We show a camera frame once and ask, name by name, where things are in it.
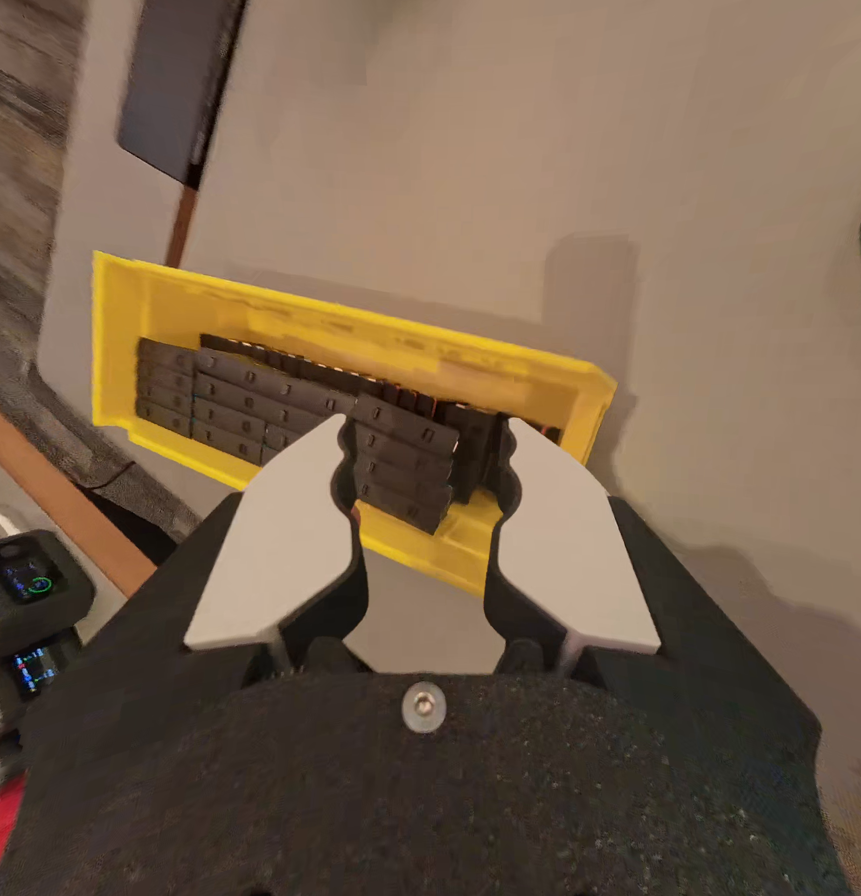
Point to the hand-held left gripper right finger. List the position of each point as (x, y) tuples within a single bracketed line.
[(577, 560)]

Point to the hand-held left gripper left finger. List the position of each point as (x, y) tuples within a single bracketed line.
[(276, 560)]

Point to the bundle of black batteries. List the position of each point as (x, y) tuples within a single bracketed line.
[(262, 399)]

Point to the yellow plastic bin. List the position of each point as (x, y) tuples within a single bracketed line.
[(262, 315)]

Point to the wooden edged table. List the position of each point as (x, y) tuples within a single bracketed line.
[(74, 504)]

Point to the black battery charging case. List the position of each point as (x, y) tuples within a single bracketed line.
[(32, 675), (39, 581)]

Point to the dark blue pad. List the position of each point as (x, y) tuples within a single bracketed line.
[(178, 91)]

